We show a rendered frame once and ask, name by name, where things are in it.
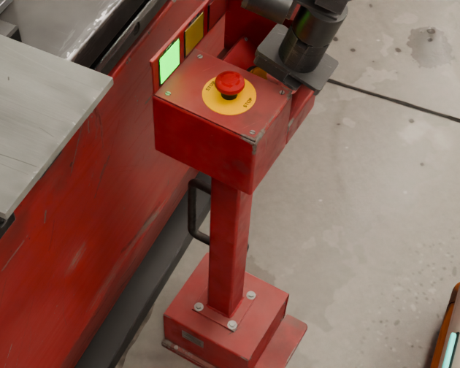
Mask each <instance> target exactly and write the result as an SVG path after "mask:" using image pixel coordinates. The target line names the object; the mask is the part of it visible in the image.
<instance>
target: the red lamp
mask: <svg viewBox="0 0 460 368"><path fill-rule="evenodd" d="M225 11H226V0H213V1H212V2H211V4H210V15H209V29H211V28H212V26H213V25H214V24H215V23H216V22H217V21H218V19H219V18H220V17H221V16H222V15H223V14H224V12H225Z"/></svg>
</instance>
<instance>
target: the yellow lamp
mask: <svg viewBox="0 0 460 368"><path fill-rule="evenodd" d="M203 22H204V13H202V14H201V15H200V16H199V17H198V18H197V19H196V20H195V21H194V22H193V23H192V24H191V25H190V27H189V28H188V29H187V30H186V31H185V55H188V54H189V53H190V52H191V50H192V49H193V48H194V47H195V46H196V44H197V43H198V42H199V41H200V40H201V39H202V37H203Z"/></svg>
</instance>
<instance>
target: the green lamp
mask: <svg viewBox="0 0 460 368"><path fill-rule="evenodd" d="M179 64H180V52H179V39H178V40H177V41H176V42H175V43H174V44H173V46H171V47H170V48H169V50H168V51H167V52H166V53H165V54H164V55H163V56H162V57H161V59H160V71H161V84H162V83H163V82H164V81H165V79H166V78H167V77H168V76H169V75H170V74H171V73H172V72H173V71H174V70H175V68H176V67H177V66H178V65H179Z"/></svg>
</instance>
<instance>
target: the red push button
mask: <svg viewBox="0 0 460 368"><path fill-rule="evenodd" d="M215 87H216V88H217V90H218V91H219V92H220V93H221V96H222V97H223V98H224V99H225V100H234V99H235V98H236V97H237V94H238V93H240V92H241V91H242V90H243V88H244V87H245V80H244V78H243V76H242V75H241V74H240V73H238V72H234V71H224V72H221V73H220V74H219V75H218V76H217V77H216V78H215Z"/></svg>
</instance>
